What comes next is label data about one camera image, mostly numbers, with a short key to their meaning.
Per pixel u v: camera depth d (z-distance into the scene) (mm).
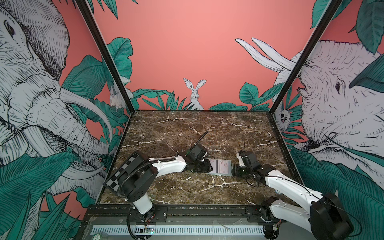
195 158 689
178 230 702
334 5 686
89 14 719
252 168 656
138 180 448
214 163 927
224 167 904
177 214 748
